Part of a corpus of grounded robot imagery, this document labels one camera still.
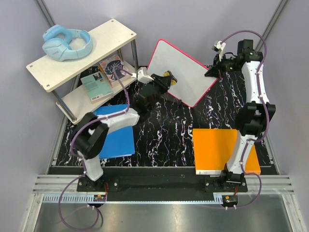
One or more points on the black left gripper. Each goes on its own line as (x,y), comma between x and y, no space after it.
(163,83)

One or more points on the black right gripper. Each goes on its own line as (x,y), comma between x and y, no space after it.
(215,70)

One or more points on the yellow whiteboard eraser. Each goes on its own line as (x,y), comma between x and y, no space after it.
(169,79)

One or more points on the pink framed whiteboard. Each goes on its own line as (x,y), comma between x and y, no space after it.
(191,84)

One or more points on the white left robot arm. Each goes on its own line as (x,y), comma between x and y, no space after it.
(91,132)

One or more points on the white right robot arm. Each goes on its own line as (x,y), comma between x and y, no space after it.
(252,120)

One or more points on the Little Women book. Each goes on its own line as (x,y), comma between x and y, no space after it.
(111,66)

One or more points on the teal paperback book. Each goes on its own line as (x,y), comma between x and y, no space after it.
(96,86)

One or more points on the blue folder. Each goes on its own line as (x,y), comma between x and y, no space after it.
(119,143)

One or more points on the white two-tier shelf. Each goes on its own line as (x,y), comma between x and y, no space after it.
(108,38)

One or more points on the orange book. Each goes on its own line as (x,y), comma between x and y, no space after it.
(216,148)

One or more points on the light blue headphones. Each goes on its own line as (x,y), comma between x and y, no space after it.
(57,41)

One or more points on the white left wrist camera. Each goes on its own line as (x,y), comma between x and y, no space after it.
(143,77)

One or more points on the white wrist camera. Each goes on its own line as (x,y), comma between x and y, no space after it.
(143,77)
(219,47)

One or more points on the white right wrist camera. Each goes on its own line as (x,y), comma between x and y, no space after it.
(219,47)

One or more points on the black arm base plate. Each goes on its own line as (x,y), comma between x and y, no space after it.
(118,183)

